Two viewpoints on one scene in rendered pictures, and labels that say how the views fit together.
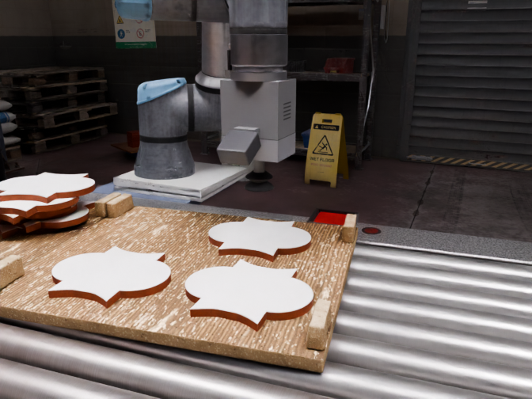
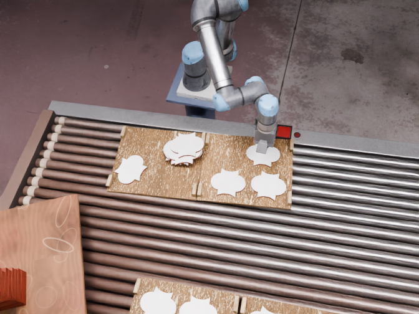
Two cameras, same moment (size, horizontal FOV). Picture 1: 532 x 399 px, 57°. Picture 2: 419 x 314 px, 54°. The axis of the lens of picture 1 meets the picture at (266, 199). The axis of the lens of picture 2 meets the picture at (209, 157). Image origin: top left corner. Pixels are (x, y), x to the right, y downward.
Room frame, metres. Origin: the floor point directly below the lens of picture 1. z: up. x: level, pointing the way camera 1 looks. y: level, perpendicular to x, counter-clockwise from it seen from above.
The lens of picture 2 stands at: (-0.26, 0.30, 2.58)
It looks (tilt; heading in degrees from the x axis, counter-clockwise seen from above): 60 degrees down; 358
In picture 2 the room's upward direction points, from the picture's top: 7 degrees counter-clockwise
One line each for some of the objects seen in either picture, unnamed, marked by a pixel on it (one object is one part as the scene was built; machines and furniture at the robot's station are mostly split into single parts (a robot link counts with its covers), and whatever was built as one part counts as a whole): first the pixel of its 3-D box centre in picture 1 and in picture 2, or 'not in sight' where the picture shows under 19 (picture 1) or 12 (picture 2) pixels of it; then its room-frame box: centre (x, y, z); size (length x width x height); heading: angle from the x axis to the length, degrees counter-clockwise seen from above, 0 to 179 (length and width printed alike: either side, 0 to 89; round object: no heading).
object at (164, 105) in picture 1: (165, 106); (195, 57); (1.20, 0.25, 1.06); 0.13 x 0.12 x 0.14; 101
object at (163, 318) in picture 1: (195, 263); (246, 169); (0.61, 0.10, 0.93); 0.41 x 0.35 x 0.02; 74
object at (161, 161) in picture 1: (164, 153); (196, 74); (1.20, 0.26, 0.95); 0.15 x 0.15 x 0.10
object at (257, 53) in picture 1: (256, 52); (265, 121); (0.67, 0.01, 1.20); 0.08 x 0.08 x 0.05
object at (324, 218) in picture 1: (332, 222); (283, 132); (0.78, -0.11, 0.92); 0.06 x 0.06 x 0.01; 71
